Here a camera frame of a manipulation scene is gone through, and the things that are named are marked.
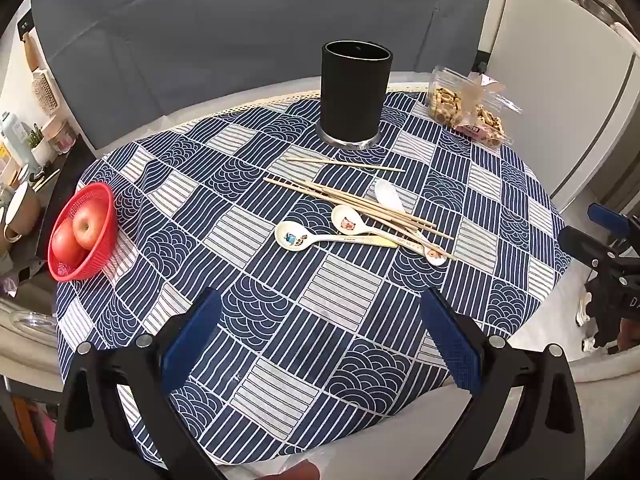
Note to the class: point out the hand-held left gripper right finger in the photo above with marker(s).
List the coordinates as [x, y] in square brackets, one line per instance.
[450, 345]

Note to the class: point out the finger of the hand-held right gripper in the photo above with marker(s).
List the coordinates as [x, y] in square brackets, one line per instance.
[607, 217]
[580, 247]

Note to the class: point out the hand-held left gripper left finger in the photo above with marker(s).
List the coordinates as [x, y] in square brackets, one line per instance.
[192, 340]

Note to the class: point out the white spoon with cartoon print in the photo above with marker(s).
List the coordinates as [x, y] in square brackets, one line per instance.
[291, 236]

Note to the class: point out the pile of wooden chopsticks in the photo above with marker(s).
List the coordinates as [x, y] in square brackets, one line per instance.
[380, 210]

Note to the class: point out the white spoon with pig print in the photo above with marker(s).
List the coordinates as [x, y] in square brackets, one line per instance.
[346, 220]

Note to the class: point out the plain white ceramic spoon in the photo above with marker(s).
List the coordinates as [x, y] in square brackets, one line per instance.
[390, 194]

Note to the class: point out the black cylindrical utensil holder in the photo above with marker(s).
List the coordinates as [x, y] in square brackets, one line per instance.
[355, 95]

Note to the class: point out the person's left hand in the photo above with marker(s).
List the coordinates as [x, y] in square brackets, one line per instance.
[300, 472]

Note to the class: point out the blue patterned tablecloth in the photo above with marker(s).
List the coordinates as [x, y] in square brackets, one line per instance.
[300, 310]

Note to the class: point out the red plastic basket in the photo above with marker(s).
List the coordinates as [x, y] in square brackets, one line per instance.
[80, 270]

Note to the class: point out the white refrigerator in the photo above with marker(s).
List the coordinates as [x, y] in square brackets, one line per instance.
[560, 85]

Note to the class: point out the red apple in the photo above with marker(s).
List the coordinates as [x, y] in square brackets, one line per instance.
[90, 227]
[65, 245]

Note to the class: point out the clear glass bowl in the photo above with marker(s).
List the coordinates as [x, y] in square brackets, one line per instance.
[32, 324]

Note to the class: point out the black backdrop clip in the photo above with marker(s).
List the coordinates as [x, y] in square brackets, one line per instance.
[480, 62]

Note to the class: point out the dark side counter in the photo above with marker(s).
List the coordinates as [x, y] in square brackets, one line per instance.
[65, 175]

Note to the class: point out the glass jar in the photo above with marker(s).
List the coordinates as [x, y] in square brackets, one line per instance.
[602, 2]

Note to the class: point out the cream enamel mug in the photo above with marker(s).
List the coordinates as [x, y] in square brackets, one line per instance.
[20, 210]

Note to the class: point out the pink candle jar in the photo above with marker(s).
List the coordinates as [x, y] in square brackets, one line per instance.
[61, 136]

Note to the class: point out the small potted plant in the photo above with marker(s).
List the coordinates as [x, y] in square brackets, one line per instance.
[39, 147]

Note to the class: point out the cream lace table mat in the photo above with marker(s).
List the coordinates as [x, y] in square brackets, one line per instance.
[280, 101]

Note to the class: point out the wooden brush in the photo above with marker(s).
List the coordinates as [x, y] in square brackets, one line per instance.
[44, 91]

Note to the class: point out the wooden cutting board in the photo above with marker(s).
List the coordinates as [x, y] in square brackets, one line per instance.
[30, 52]

